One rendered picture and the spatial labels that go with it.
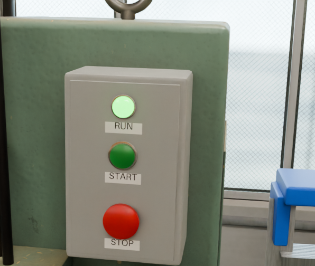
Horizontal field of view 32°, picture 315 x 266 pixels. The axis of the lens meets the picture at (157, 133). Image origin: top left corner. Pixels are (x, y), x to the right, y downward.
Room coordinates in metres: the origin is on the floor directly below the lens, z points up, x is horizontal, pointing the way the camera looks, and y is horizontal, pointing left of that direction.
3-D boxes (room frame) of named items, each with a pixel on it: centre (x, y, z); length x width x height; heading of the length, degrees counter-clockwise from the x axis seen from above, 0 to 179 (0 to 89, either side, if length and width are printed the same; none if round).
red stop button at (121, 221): (0.42, 0.03, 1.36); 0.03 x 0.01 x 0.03; 83
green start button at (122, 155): (0.42, 0.03, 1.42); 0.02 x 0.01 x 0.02; 83
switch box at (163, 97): (0.45, 0.02, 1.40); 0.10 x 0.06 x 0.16; 83
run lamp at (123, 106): (0.42, 0.03, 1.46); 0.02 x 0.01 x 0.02; 83
